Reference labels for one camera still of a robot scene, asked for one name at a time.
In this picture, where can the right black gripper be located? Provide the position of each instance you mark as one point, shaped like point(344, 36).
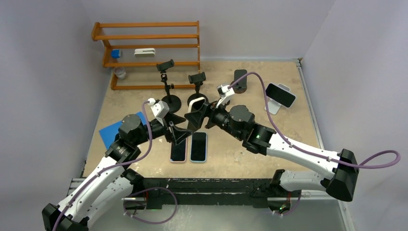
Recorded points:
point(196, 118)

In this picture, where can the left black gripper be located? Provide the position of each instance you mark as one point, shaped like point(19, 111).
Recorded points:
point(175, 134)

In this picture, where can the white case phone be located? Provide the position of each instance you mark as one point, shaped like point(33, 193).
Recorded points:
point(196, 104)

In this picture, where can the black tall phone stand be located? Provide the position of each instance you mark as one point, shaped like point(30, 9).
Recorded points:
point(173, 101)

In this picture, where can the blue case phone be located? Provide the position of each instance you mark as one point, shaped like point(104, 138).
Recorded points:
point(198, 147)

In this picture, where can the pink case phone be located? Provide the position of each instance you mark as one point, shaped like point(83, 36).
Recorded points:
point(178, 152)

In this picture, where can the black round-base phone stand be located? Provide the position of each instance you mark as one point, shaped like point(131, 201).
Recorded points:
point(197, 80)

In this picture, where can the dark round phone stand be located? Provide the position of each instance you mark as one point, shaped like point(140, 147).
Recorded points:
point(241, 86)

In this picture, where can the white folding phone stand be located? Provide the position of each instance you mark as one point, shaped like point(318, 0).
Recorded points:
point(273, 106)

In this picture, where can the black phone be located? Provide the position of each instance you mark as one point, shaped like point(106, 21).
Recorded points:
point(280, 95)

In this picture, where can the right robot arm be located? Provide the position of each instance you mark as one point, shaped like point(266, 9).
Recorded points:
point(332, 172)

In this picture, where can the blue flat sheet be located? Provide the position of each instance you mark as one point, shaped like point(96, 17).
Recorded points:
point(108, 133)

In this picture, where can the wooden shelf rack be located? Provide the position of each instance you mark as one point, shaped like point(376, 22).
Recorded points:
point(179, 41)

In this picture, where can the white clip object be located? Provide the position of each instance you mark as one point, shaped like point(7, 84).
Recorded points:
point(144, 52)

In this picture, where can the blue white small object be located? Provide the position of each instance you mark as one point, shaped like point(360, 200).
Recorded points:
point(116, 53)

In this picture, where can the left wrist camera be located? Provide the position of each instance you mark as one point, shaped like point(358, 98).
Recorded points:
point(159, 109)

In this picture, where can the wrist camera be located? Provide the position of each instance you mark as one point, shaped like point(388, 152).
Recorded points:
point(226, 93)
point(159, 109)

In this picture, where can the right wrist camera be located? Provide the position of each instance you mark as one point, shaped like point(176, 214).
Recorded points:
point(226, 93)

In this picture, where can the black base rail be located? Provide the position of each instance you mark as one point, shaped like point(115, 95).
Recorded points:
point(194, 191)

